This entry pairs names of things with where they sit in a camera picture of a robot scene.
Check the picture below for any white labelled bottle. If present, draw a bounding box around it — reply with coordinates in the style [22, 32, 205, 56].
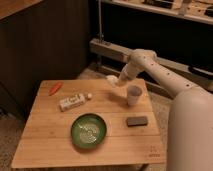
[59, 93, 92, 112]

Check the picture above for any metal shelf post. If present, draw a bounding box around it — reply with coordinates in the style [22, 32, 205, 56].
[97, 0, 103, 43]

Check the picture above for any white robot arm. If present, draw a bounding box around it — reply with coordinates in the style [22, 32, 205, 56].
[119, 49, 213, 171]

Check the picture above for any green bowl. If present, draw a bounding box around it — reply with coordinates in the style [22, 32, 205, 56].
[70, 113, 107, 149]

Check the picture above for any orange carrot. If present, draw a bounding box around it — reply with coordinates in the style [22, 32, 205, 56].
[49, 82, 63, 96]

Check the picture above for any upper shelf with clutter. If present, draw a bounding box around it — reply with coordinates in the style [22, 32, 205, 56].
[101, 0, 213, 25]

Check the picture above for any wooden shelf beam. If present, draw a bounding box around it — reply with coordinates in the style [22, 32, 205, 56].
[90, 39, 213, 98]

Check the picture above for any wooden low table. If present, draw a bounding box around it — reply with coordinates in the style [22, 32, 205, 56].
[11, 78, 167, 170]

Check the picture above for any dark rectangular sponge block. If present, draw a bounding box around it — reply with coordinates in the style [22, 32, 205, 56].
[126, 116, 148, 127]

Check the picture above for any dark wooden cabinet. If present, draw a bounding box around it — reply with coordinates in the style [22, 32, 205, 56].
[0, 0, 89, 117]

